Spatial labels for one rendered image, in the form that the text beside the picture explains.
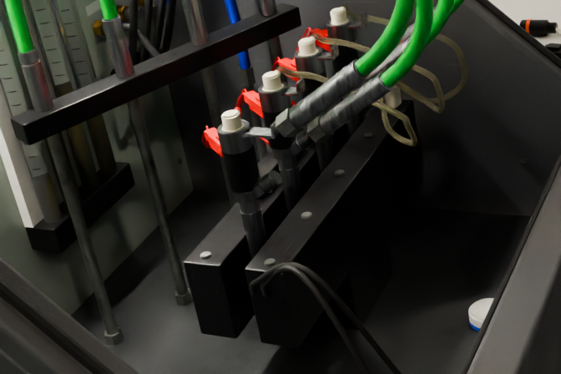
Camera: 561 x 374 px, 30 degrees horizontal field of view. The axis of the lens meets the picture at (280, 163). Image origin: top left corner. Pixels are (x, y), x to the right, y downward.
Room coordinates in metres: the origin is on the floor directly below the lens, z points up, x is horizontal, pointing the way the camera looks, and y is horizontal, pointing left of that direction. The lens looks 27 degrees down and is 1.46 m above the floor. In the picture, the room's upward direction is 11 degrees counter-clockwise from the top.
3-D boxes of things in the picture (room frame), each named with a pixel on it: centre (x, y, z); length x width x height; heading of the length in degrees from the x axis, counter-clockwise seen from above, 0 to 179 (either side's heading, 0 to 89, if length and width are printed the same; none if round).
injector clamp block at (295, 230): (0.92, -0.03, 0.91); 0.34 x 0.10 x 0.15; 150
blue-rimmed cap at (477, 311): (0.82, -0.17, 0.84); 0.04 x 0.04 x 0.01
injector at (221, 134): (0.81, 0.02, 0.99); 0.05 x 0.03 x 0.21; 60
